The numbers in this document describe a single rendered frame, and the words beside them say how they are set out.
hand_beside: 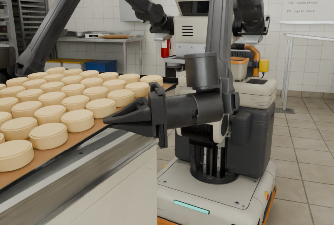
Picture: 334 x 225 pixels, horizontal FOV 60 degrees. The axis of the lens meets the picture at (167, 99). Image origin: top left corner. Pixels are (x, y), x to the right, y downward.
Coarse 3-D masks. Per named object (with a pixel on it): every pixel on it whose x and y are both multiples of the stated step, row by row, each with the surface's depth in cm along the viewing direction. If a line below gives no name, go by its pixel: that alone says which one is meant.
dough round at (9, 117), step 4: (0, 112) 49; (4, 112) 49; (0, 116) 47; (4, 116) 47; (8, 116) 47; (0, 120) 46; (4, 120) 46; (8, 120) 47; (0, 124) 46; (0, 128) 46
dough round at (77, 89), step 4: (72, 84) 63; (76, 84) 63; (80, 84) 63; (64, 88) 60; (68, 88) 60; (72, 88) 60; (76, 88) 60; (80, 88) 60; (84, 88) 61; (64, 92) 59; (68, 92) 59; (72, 92) 59; (76, 92) 59; (80, 92) 60; (68, 96) 59
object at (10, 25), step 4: (8, 0) 162; (8, 4) 162; (4, 8) 163; (8, 8) 162; (8, 12) 162; (12, 12) 165; (12, 16) 165; (12, 20) 165; (8, 24) 164; (12, 24) 165; (8, 28) 165; (12, 28) 166; (8, 32) 166; (12, 32) 166; (12, 36) 166; (12, 40) 166; (16, 40) 169; (12, 44) 167; (16, 44) 169; (16, 48) 169; (16, 52) 170; (16, 56) 170; (16, 60) 170
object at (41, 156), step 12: (168, 84) 66; (120, 108) 53; (96, 120) 48; (0, 132) 46; (84, 132) 44; (72, 144) 41; (36, 156) 38; (48, 156) 38; (24, 168) 35; (0, 180) 33; (12, 180) 33
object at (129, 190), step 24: (120, 168) 57; (144, 168) 66; (96, 192) 52; (120, 192) 58; (144, 192) 67; (48, 216) 43; (72, 216) 47; (96, 216) 52; (120, 216) 59; (144, 216) 69
